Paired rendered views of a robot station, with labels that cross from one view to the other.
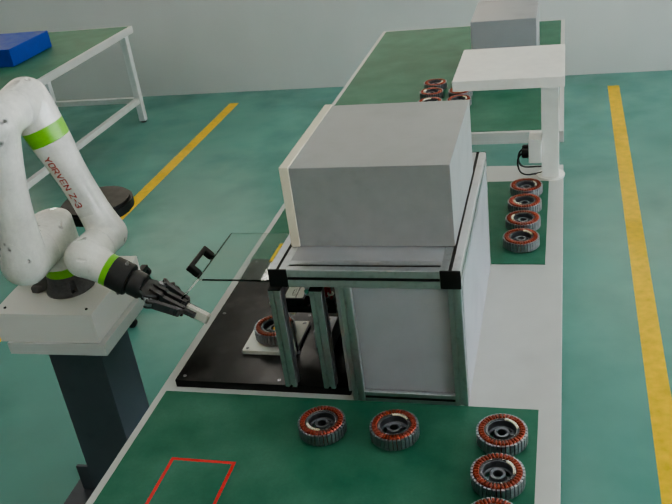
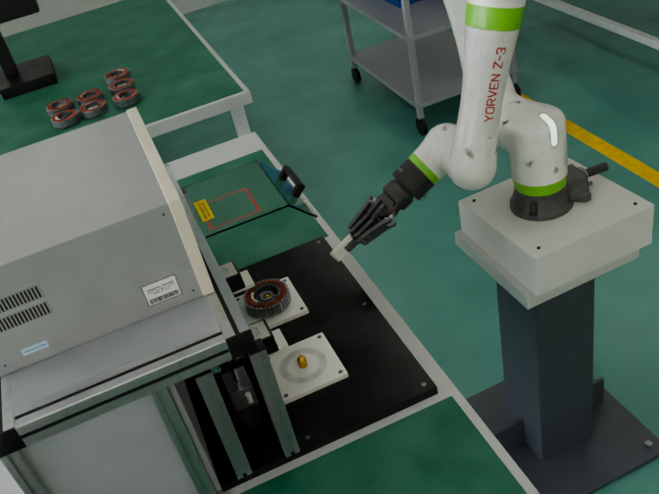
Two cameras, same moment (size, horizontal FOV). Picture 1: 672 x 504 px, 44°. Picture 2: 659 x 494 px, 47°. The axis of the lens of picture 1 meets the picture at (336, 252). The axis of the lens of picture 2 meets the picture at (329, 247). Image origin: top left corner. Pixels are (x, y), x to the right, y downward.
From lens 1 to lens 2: 3.27 m
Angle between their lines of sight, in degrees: 110
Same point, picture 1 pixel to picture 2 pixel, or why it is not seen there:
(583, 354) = not seen: outside the picture
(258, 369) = (256, 276)
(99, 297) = (482, 213)
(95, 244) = (431, 139)
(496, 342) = not seen: hidden behind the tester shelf
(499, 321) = not seen: hidden behind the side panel
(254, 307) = (338, 325)
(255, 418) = (226, 256)
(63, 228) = (503, 127)
